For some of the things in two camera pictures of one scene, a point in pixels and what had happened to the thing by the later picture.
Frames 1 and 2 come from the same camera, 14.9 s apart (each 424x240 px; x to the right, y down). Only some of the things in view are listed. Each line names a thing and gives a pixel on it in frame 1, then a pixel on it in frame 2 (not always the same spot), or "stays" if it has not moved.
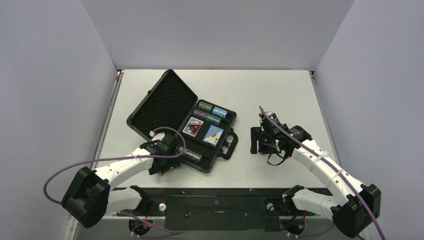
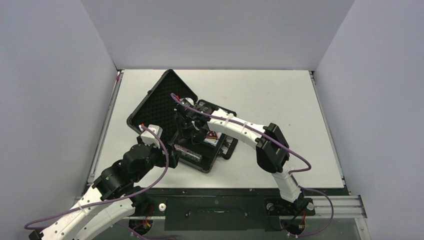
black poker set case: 203,129 stays
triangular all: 162,173 → 212,134
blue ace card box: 213,135 stays
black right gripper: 255,140 → 185,122
